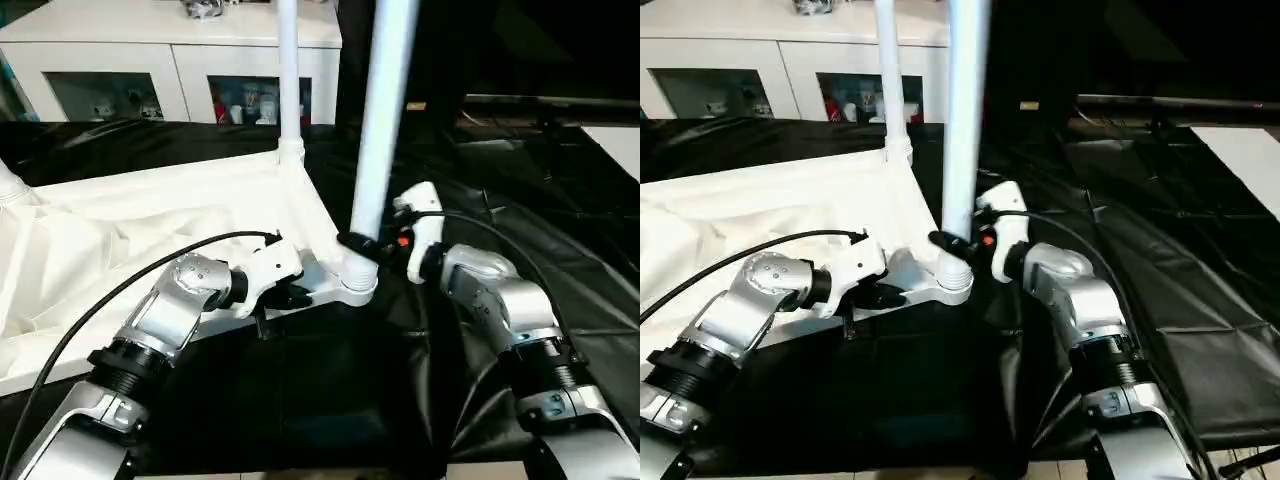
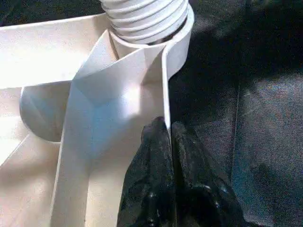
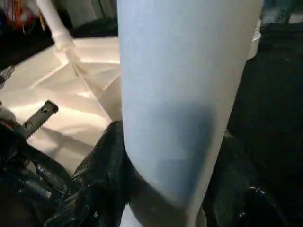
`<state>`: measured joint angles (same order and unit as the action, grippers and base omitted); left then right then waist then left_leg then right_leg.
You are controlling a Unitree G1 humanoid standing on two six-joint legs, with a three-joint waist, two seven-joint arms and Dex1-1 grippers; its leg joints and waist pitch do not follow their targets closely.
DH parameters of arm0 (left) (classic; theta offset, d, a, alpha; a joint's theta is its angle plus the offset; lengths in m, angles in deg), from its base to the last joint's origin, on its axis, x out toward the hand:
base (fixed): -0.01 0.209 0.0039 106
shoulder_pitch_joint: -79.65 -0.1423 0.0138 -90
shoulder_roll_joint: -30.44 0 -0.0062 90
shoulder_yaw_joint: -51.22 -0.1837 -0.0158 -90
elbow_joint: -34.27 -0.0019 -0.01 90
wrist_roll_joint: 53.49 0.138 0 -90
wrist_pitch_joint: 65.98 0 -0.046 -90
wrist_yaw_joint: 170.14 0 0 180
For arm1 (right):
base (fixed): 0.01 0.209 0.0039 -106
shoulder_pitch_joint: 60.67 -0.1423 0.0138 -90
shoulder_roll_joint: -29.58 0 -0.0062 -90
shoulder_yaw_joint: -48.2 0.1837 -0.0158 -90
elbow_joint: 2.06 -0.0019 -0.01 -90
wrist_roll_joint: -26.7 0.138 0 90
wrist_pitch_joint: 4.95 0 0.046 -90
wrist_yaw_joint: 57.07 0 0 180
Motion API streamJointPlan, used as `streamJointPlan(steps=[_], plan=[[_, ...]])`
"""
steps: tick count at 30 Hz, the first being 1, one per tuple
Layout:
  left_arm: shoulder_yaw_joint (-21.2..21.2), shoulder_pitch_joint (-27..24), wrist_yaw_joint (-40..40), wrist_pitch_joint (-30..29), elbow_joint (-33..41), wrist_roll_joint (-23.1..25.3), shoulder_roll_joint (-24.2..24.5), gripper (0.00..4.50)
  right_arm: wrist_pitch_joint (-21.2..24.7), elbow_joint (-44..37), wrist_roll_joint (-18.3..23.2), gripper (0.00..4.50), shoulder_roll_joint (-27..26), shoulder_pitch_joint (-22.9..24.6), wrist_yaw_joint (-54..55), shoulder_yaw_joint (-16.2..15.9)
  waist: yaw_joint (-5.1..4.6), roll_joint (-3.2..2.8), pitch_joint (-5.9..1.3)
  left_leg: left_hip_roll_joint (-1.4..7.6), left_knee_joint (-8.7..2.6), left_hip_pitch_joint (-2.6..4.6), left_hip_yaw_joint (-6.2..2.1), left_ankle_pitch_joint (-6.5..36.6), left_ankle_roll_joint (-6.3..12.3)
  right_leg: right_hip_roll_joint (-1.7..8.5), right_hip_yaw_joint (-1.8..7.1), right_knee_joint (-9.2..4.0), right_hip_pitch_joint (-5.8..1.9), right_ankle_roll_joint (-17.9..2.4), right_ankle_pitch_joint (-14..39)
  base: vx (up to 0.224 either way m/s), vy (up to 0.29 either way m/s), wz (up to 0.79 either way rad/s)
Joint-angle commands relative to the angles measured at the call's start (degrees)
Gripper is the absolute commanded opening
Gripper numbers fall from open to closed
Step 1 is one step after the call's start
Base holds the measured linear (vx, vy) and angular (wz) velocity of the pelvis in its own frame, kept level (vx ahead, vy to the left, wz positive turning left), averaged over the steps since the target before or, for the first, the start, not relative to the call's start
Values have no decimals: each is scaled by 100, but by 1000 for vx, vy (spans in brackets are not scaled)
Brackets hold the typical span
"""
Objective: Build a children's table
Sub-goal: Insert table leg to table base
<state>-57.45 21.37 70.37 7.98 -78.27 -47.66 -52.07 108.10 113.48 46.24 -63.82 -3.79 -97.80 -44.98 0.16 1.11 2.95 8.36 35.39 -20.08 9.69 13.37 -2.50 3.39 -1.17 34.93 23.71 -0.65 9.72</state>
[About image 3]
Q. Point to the white plastic table top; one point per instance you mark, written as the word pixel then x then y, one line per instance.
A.
pixel 71 106

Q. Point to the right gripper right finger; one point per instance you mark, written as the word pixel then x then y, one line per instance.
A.
pixel 236 196

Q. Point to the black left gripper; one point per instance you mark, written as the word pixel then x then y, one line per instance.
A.
pixel 35 120

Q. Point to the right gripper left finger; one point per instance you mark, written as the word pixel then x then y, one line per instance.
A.
pixel 99 179

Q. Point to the black work mat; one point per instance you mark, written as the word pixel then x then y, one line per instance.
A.
pixel 272 106

